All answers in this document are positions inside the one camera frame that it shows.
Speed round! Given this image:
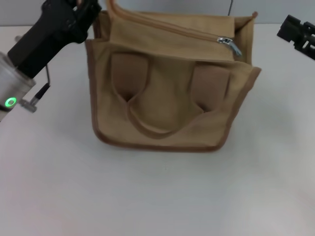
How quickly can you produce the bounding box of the silver metal zipper pull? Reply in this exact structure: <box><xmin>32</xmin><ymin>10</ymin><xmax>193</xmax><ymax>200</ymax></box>
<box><xmin>217</xmin><ymin>36</ymin><xmax>243</xmax><ymax>58</ymax></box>

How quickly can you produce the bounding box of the left gripper cable with connector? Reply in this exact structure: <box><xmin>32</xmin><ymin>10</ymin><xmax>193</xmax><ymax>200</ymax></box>
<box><xmin>35</xmin><ymin>64</ymin><xmax>52</xmax><ymax>102</ymax></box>

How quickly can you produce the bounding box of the khaki canvas food bag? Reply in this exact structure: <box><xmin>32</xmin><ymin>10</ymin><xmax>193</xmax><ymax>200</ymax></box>
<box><xmin>85</xmin><ymin>0</ymin><xmax>262</xmax><ymax>153</ymax></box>

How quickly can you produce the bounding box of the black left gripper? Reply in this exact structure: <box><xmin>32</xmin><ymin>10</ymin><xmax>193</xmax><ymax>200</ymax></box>
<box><xmin>7</xmin><ymin>0</ymin><xmax>103</xmax><ymax>81</ymax></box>

